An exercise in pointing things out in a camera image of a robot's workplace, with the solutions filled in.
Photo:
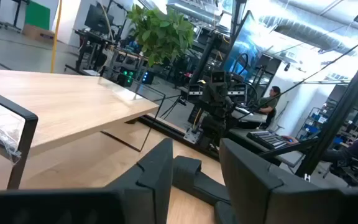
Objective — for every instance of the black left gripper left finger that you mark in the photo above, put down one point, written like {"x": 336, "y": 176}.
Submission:
{"x": 141, "y": 193}

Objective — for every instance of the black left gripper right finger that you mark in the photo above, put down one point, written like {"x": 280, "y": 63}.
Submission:
{"x": 259, "y": 193}

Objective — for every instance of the black rubber slide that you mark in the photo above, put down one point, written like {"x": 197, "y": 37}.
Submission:
{"x": 197, "y": 186}
{"x": 224, "y": 215}

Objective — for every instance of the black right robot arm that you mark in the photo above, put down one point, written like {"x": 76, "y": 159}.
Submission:
{"x": 214, "y": 124}

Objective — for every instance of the wooden shelf black metal legs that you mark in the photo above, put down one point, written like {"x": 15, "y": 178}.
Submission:
{"x": 73, "y": 99}

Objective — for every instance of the gray desk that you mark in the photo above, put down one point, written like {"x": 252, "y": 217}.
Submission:
{"x": 291, "y": 158}

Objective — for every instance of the black computer keyboard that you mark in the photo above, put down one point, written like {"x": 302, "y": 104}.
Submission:
{"x": 267, "y": 140}

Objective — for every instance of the large blue display screen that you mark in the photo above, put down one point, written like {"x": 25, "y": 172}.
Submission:
{"x": 244, "y": 43}

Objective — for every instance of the person's hand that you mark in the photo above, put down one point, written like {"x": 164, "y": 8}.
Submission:
{"x": 291, "y": 140}

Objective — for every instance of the green potted plant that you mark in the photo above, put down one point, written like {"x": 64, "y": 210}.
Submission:
{"x": 160, "y": 34}

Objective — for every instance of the black computer monitor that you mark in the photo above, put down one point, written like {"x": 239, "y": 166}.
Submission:
{"x": 98, "y": 18}

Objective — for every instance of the brown cardboard box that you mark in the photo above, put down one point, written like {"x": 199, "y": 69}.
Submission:
{"x": 37, "y": 32}

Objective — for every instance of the green board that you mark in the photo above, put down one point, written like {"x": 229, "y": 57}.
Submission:
{"x": 37, "y": 14}

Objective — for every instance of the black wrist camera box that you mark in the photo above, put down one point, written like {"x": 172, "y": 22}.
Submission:
{"x": 219, "y": 77}

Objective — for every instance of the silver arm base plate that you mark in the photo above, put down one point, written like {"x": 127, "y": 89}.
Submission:
{"x": 193, "y": 136}

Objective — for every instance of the black table frame rail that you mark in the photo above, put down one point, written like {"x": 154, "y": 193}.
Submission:
{"x": 169, "y": 130}

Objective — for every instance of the black aluminium frame post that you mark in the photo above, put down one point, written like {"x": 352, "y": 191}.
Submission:
{"x": 337, "y": 118}

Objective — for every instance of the silver ventilation duct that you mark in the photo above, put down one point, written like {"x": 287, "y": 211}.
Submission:
{"x": 306, "y": 34}

